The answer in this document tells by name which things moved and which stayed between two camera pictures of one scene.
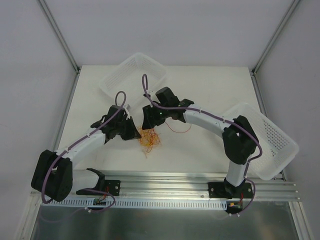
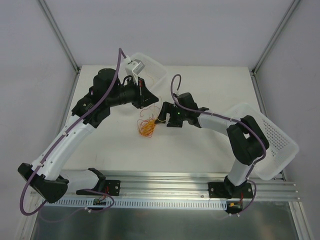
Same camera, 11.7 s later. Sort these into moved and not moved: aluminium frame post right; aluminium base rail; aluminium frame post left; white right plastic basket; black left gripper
Moved: black left gripper
Not moved: aluminium frame post right; aluminium base rail; white right plastic basket; aluminium frame post left
